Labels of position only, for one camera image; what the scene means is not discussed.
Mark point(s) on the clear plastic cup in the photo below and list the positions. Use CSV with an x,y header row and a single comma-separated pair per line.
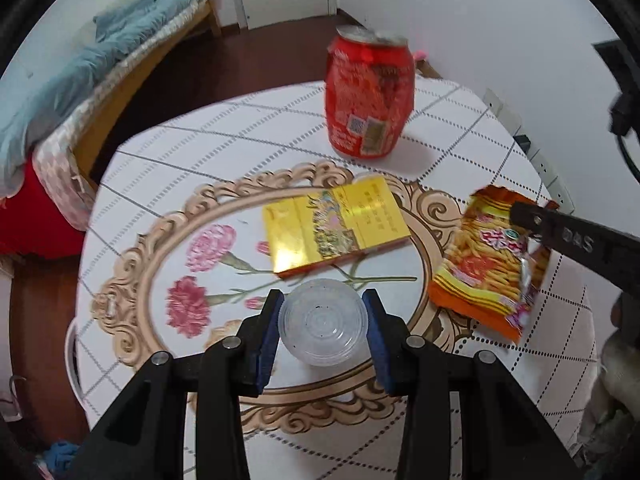
x,y
322,325

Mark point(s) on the black charger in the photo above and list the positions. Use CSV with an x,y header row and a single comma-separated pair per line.
x,y
522,141

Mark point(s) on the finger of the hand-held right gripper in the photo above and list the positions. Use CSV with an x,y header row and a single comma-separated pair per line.
x,y
555,232

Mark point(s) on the red blanket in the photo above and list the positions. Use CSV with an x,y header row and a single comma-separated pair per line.
x,y
30,220

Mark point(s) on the table with patterned cloth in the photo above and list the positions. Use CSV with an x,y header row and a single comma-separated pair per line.
x,y
200,160

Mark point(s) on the blue cloth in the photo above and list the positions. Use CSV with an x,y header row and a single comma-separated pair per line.
x,y
60,455

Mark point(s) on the bed with blue duvet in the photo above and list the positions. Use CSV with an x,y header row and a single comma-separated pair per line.
x,y
55,90

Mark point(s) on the blue pillow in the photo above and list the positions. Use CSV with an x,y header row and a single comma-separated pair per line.
x,y
145,7

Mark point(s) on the orange snack packet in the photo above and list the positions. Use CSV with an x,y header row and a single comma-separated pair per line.
x,y
475,270

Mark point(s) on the wooden bed frame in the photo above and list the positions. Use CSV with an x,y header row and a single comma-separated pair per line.
x,y
130,95

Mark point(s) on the red drink can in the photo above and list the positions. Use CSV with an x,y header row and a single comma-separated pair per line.
x,y
367,95

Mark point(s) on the person's right forearm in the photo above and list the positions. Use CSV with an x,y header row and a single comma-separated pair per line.
x,y
615,380

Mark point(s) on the grey checkered bed sheet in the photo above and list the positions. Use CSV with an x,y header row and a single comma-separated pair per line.
x,y
60,170

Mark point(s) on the person's right hand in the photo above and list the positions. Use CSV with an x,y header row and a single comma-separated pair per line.
x,y
619,310

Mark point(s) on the white round bin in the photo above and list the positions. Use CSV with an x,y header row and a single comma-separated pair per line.
x,y
71,360

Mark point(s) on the yellow flat box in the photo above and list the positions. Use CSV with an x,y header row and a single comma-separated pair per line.
x,y
320,230

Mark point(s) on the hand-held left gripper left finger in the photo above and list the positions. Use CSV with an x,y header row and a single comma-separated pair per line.
x,y
270,340

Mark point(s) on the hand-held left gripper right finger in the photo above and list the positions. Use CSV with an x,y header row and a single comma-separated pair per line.
x,y
377,340

